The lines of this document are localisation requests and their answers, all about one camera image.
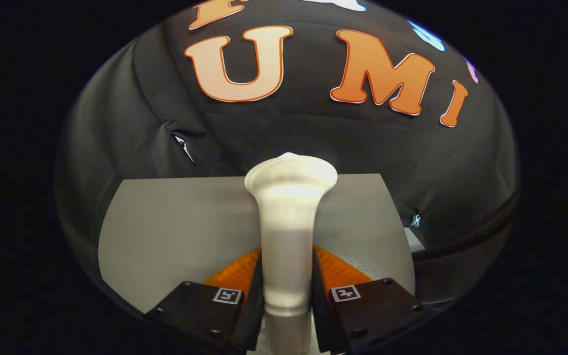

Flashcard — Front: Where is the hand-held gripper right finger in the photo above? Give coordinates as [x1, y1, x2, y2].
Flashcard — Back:
[311, 244, 426, 355]

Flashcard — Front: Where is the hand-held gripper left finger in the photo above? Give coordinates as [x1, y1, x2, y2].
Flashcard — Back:
[146, 247, 265, 355]

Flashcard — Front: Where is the white garment steamer head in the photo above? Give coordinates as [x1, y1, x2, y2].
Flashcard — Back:
[244, 152, 339, 355]

